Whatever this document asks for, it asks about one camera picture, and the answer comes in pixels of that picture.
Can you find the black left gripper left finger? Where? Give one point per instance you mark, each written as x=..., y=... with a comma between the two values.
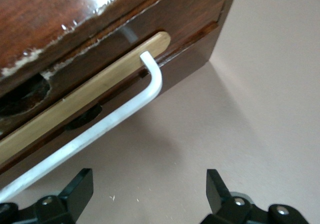
x=75, y=196

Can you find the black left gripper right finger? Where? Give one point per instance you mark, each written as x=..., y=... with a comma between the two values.
x=218, y=199

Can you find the wooden drawer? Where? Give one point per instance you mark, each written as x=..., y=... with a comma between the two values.
x=187, y=26

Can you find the brown table cover sheet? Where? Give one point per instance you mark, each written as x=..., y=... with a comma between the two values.
x=250, y=108

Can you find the tan wooden strip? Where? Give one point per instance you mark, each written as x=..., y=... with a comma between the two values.
x=75, y=100

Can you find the dark wooden cabinet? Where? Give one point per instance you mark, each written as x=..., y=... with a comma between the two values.
x=50, y=8

